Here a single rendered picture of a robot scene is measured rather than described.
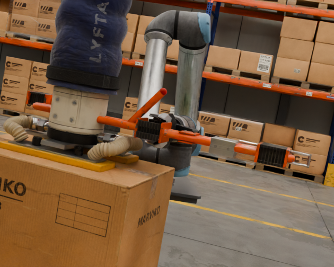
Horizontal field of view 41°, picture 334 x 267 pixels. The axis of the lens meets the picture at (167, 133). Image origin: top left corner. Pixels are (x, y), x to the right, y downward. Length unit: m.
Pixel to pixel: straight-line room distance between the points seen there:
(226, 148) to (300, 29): 7.39
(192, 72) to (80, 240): 0.97
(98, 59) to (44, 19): 8.34
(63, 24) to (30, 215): 0.55
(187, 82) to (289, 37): 6.66
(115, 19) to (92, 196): 0.51
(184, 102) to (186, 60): 0.21
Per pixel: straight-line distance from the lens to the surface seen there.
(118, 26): 1.36
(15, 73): 9.92
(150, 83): 1.71
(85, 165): 1.27
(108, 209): 1.18
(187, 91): 1.98
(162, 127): 1.28
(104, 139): 1.37
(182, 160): 1.60
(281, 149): 1.23
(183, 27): 1.83
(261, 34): 9.87
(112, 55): 1.35
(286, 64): 8.50
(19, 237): 1.33
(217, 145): 1.25
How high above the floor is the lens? 1.21
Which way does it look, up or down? 6 degrees down
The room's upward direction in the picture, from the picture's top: 10 degrees clockwise
